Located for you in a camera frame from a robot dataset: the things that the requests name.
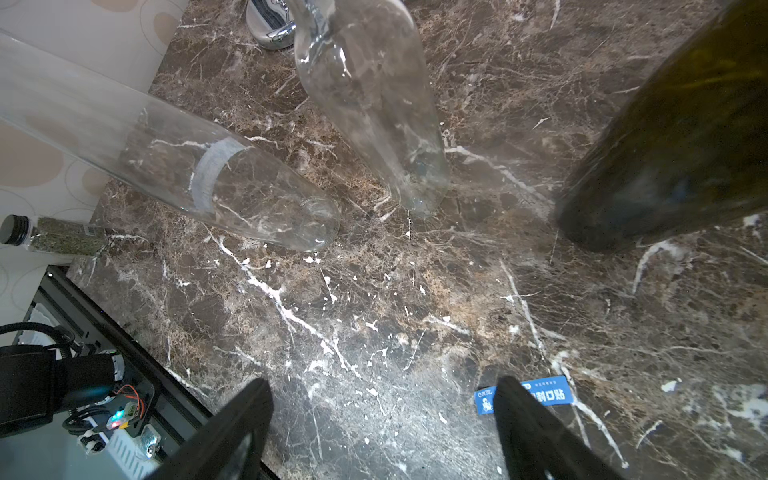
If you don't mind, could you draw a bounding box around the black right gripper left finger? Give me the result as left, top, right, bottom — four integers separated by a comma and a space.
149, 378, 274, 479

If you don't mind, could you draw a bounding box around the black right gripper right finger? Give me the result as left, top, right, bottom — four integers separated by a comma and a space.
494, 376, 620, 480

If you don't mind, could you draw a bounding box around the tall clear corked bottle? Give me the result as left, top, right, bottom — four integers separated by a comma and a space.
1, 35, 340, 252

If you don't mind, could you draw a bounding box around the dark green wine bottle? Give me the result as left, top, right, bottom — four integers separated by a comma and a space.
555, 1, 767, 252

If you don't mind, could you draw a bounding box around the clear bottle black cap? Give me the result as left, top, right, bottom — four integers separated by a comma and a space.
288, 1, 450, 217

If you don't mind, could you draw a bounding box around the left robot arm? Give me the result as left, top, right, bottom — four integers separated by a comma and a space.
1, 322, 124, 437

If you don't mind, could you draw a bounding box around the small dark capped bottle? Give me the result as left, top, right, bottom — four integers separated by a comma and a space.
1, 214, 109, 257

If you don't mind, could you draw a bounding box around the chrome glass holder stand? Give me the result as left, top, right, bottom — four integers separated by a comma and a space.
245, 0, 296, 50

